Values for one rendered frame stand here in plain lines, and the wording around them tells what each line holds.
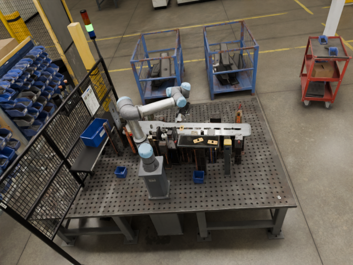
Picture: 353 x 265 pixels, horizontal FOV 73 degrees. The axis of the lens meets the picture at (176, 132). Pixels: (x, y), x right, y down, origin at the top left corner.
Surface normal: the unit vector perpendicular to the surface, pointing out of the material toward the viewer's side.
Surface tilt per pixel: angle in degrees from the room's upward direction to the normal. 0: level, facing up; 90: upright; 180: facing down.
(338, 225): 0
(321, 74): 90
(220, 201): 0
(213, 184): 0
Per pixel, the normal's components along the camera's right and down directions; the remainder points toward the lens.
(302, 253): -0.15, -0.72
